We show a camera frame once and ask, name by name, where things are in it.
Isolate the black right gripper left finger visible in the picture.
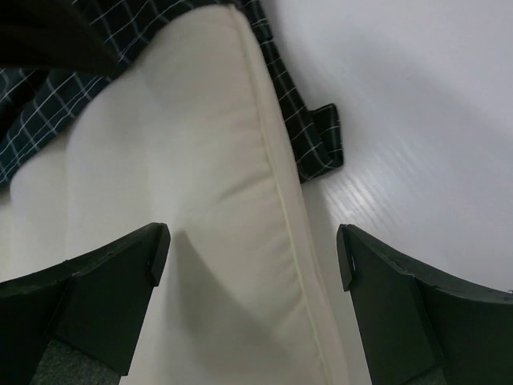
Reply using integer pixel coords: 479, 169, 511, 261
1, 223, 170, 384

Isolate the cream white pillow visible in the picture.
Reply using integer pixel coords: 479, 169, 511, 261
1, 6, 370, 384

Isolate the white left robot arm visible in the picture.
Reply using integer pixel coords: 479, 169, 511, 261
1, 1, 117, 76

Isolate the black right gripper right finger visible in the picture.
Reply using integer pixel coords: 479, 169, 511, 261
337, 225, 512, 384

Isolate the dark plaid pillowcase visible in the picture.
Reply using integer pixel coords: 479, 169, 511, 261
1, 0, 344, 187

